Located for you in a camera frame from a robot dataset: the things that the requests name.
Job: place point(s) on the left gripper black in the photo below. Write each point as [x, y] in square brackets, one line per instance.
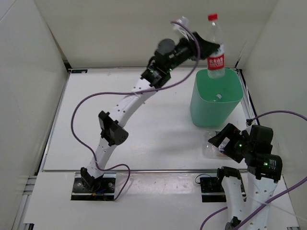
[206, 48]

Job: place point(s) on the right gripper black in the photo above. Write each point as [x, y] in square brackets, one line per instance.
[231, 132]

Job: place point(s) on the clear bottle red label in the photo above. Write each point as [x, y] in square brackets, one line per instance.
[215, 62]

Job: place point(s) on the clear bottle blue white label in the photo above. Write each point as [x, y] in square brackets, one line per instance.
[211, 152]

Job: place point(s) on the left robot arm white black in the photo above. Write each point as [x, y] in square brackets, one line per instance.
[167, 57]

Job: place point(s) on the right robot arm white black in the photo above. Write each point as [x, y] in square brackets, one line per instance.
[264, 173]

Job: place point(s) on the green plastic bin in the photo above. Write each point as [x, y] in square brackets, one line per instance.
[203, 110]

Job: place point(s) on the clear bottle black label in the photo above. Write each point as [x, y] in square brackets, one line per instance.
[211, 135]

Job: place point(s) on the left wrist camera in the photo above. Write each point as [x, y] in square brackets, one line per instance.
[178, 26]

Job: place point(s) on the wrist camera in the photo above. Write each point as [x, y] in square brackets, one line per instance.
[260, 139]
[178, 26]

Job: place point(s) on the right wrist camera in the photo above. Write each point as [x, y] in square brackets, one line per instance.
[260, 139]

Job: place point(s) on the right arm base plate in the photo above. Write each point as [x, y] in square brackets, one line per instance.
[211, 189]

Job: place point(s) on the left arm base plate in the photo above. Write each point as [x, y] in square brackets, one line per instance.
[103, 190]

